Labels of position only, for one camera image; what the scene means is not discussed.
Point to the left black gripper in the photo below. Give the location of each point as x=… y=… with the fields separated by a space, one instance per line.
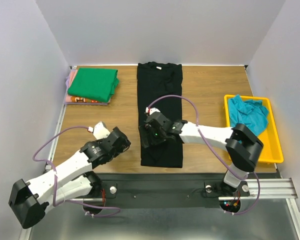
x=125 y=145

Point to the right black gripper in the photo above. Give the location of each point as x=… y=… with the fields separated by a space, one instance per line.
x=145 y=136

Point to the black polo shirt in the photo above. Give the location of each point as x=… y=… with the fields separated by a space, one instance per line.
x=155 y=80

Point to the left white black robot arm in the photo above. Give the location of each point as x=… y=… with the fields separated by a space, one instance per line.
x=31 y=200

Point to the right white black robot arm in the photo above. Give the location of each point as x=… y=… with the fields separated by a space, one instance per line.
x=242 y=145

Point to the folded orange patterned t shirt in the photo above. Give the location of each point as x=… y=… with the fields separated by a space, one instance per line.
x=73 y=100

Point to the folded green t shirt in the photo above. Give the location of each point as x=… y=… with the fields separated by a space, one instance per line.
x=97 y=84

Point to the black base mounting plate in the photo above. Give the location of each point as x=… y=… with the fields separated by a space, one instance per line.
x=167 y=190

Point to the folded lilac t shirt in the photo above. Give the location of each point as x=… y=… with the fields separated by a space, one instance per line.
x=68 y=79

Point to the folded pink t shirt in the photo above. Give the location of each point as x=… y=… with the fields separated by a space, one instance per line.
x=73 y=74

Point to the crumpled teal t shirt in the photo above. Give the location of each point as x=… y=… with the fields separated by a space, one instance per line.
x=249 y=112

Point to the yellow plastic tray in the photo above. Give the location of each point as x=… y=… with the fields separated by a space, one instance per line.
x=272 y=151

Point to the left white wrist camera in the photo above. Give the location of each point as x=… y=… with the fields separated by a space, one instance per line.
x=99 y=131

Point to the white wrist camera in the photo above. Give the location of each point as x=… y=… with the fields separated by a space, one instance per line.
x=150 y=110
x=99 y=131

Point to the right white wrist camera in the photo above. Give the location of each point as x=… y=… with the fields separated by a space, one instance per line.
x=150 y=110

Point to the aluminium extrusion rail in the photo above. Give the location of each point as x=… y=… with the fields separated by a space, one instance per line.
x=270 y=190

